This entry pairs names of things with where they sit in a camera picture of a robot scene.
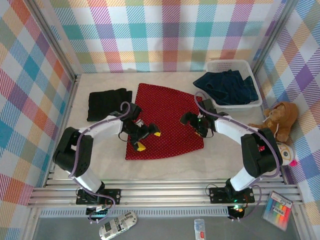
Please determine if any red polka dot skirt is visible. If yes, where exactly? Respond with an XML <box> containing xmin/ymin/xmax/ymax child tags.
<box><xmin>124</xmin><ymin>83</ymin><xmax>205</xmax><ymax>161</ymax></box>

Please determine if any black skirt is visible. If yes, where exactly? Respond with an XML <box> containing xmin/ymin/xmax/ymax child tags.
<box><xmin>86</xmin><ymin>87</ymin><xmax>133</xmax><ymax>123</ymax></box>

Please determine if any white plastic laundry basket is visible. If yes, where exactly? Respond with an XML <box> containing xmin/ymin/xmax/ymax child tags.
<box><xmin>205</xmin><ymin>59</ymin><xmax>263</xmax><ymax>112</ymax></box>

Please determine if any brown teddy bear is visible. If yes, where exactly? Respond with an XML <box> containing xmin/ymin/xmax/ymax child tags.
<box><xmin>247</xmin><ymin>101</ymin><xmax>300</xmax><ymax>143</ymax></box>

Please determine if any black controller board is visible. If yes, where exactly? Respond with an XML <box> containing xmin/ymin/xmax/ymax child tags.
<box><xmin>86</xmin><ymin>207</ymin><xmax>111</xmax><ymax>220</ymax></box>
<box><xmin>228</xmin><ymin>204</ymin><xmax>246</xmax><ymax>219</ymax></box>

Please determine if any newspaper print pouch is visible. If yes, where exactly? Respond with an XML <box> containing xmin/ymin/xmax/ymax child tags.
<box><xmin>98</xmin><ymin>211</ymin><xmax>138</xmax><ymax>240</ymax></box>

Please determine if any white and pink owl plush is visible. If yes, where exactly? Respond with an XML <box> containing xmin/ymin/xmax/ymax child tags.
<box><xmin>276</xmin><ymin>141</ymin><xmax>298</xmax><ymax>168</ymax></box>

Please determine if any small clear plastic box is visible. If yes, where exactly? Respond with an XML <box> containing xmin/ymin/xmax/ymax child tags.
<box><xmin>194</xmin><ymin>219</ymin><xmax>206</xmax><ymax>240</ymax></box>

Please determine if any colourful marker set case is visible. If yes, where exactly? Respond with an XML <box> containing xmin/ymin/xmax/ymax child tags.
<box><xmin>261</xmin><ymin>191</ymin><xmax>294</xmax><ymax>230</ymax></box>

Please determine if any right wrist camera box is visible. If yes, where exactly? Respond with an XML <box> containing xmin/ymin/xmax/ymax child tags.
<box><xmin>201</xmin><ymin>98</ymin><xmax>218</xmax><ymax>116</ymax></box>

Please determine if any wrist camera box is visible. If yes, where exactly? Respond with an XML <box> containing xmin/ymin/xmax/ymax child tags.
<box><xmin>129</xmin><ymin>103</ymin><xmax>144</xmax><ymax>119</ymax></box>
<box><xmin>201</xmin><ymin>98</ymin><xmax>218</xmax><ymax>116</ymax></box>

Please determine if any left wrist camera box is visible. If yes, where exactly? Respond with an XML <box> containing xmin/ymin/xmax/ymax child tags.
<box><xmin>129</xmin><ymin>103</ymin><xmax>144</xmax><ymax>119</ymax></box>

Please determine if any aluminium extrusion rail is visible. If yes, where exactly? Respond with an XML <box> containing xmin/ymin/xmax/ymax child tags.
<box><xmin>43</xmin><ymin>177</ymin><xmax>287</xmax><ymax>187</ymax></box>
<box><xmin>26</xmin><ymin>197</ymin><xmax>306</xmax><ymax>209</ymax></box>
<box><xmin>32</xmin><ymin>186</ymin><xmax>301</xmax><ymax>198</ymax></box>

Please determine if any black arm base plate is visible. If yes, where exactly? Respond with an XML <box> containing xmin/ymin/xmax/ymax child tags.
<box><xmin>76</xmin><ymin>188</ymin><xmax>122</xmax><ymax>205</ymax></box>
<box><xmin>209</xmin><ymin>186</ymin><xmax>256</xmax><ymax>204</ymax></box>

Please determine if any grey slotted cable duct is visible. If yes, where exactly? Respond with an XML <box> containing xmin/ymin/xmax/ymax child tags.
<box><xmin>39</xmin><ymin>209</ymin><xmax>230</xmax><ymax>218</ymax></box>

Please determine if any aluminium table side rail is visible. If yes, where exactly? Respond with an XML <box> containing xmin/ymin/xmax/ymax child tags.
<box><xmin>43</xmin><ymin>73</ymin><xmax>82</xmax><ymax>187</ymax></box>

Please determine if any aluminium frame post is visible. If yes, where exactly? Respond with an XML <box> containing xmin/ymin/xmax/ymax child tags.
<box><xmin>251</xmin><ymin>0</ymin><xmax>301</xmax><ymax>75</ymax></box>
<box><xmin>26</xmin><ymin>0</ymin><xmax>82</xmax><ymax>82</ymax></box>

